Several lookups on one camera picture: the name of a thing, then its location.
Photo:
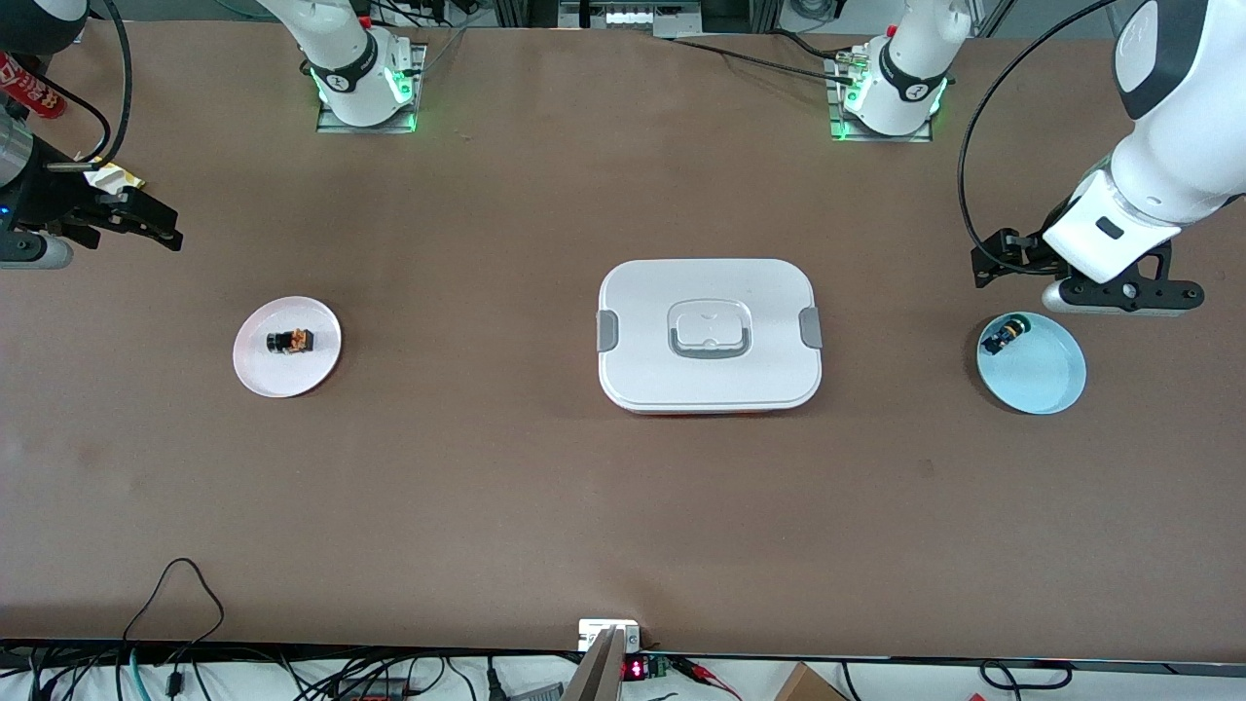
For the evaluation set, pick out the brown cardboard box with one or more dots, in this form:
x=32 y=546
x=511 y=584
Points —
x=806 y=684

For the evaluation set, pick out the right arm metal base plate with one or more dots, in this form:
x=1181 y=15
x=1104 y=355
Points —
x=336 y=125

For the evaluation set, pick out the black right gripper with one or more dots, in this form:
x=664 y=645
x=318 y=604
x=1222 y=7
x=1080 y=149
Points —
x=49 y=198

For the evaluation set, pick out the light blue round plate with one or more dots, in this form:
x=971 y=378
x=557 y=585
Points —
x=1042 y=375

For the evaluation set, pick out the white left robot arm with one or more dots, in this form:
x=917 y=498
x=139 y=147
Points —
x=1168 y=175

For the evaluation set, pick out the pink round plate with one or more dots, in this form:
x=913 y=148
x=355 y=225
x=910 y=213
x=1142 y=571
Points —
x=287 y=375

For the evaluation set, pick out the white lidded lunch box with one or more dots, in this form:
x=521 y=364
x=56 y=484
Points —
x=709 y=375

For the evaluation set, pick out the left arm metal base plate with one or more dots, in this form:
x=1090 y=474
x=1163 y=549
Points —
x=905 y=137

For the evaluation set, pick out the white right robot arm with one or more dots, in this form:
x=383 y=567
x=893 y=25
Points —
x=346 y=68

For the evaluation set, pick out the orange push-button switch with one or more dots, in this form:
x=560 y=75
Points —
x=292 y=342

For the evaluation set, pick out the green push-button switch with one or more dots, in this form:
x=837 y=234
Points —
x=1006 y=335

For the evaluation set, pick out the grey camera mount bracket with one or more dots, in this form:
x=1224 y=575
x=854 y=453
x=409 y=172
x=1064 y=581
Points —
x=602 y=672

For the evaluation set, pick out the yellow white carton box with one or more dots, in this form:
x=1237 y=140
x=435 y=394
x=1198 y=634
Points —
x=122 y=177

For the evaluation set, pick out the red digit display board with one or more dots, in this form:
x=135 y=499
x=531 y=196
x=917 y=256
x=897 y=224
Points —
x=638 y=669

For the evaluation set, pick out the red can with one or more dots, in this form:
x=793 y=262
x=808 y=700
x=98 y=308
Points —
x=34 y=92

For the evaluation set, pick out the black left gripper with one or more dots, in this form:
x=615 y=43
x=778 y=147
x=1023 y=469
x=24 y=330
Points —
x=1034 y=252

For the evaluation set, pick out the red clip leads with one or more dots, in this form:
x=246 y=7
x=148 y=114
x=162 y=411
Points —
x=706 y=674

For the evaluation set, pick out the white power strip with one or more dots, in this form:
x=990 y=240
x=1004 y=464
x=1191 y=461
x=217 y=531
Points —
x=633 y=18

